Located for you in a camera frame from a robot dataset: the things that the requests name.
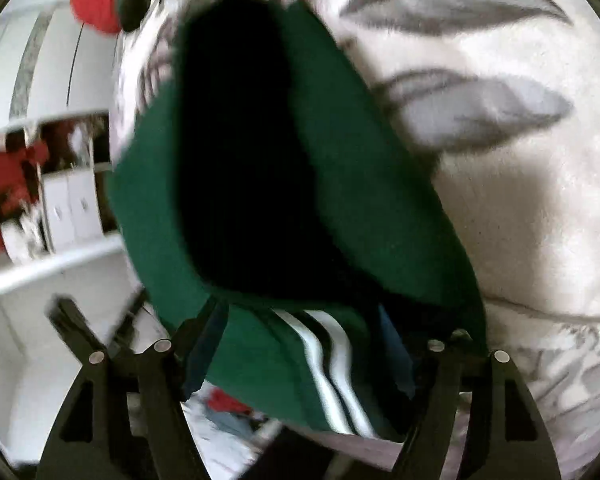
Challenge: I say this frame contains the white wardrobe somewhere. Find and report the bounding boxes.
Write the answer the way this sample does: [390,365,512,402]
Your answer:
[0,0,148,463]

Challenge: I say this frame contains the floral purple blanket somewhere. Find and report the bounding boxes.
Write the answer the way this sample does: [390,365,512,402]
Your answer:
[110,0,600,480]

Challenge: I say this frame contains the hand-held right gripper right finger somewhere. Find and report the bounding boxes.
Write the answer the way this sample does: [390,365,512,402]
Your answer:
[379,305,563,480]

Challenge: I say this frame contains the white drawer unit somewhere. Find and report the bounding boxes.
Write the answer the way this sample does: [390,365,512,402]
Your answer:
[40,167,112,253]

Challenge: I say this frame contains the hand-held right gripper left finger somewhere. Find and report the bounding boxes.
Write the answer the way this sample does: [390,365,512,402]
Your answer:
[35,299,231,480]

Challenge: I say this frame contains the red hanging clothes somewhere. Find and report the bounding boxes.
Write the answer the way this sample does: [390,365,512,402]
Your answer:
[0,140,52,261]

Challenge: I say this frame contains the green white varsity jacket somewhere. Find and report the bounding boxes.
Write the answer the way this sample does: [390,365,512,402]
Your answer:
[105,0,488,443]

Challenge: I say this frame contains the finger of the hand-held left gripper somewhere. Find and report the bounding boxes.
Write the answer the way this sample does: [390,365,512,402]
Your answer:
[46,297,108,361]

